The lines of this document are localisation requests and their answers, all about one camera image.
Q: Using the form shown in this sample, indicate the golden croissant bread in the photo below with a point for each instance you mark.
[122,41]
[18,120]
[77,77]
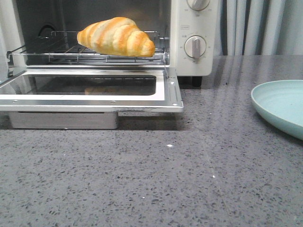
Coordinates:
[118,36]

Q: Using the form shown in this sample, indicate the glass oven door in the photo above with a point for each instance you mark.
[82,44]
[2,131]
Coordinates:
[86,97]

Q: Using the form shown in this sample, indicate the black right oven foot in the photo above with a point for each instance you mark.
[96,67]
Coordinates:
[197,81]

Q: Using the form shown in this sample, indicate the white Toshiba toaster oven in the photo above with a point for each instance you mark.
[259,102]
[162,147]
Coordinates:
[21,21]

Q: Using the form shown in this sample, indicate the lower beige timer knob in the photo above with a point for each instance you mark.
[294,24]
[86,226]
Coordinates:
[195,47]

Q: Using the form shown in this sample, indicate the upper beige control knob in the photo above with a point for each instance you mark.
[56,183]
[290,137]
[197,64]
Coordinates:
[198,5]

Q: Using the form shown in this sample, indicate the grey white curtain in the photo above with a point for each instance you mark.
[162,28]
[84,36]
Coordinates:
[259,27]

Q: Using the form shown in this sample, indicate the light green plate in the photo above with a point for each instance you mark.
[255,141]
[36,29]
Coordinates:
[280,103]

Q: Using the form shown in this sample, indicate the metal wire oven rack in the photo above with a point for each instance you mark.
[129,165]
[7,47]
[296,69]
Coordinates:
[62,48]

